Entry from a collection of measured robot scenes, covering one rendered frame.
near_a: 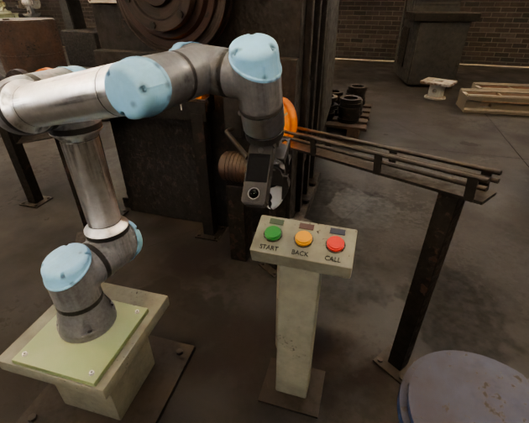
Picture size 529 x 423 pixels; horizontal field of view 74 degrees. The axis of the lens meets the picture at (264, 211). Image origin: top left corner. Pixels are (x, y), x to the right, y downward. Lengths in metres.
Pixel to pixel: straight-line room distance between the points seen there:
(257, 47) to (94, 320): 0.80
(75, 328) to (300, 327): 0.59
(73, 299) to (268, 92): 0.70
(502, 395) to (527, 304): 1.00
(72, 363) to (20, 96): 0.64
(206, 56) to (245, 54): 0.08
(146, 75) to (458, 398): 0.79
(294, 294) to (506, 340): 0.97
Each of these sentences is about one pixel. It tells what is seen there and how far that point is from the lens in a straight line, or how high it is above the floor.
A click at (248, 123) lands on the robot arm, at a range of 0.60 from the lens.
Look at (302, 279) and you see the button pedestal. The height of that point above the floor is 0.51.
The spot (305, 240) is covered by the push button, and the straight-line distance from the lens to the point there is 0.82.
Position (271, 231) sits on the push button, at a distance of 0.84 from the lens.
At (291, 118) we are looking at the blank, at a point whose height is 0.73.
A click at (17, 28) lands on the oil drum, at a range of 4.29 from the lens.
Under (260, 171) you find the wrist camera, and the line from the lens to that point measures 0.63.
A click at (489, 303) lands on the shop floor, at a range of 1.78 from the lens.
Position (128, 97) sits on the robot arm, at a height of 0.98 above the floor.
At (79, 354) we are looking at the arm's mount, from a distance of 1.07.
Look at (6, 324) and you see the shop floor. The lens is 1.75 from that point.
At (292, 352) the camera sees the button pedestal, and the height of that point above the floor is 0.22.
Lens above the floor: 1.10
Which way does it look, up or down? 32 degrees down
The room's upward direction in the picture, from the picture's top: straight up
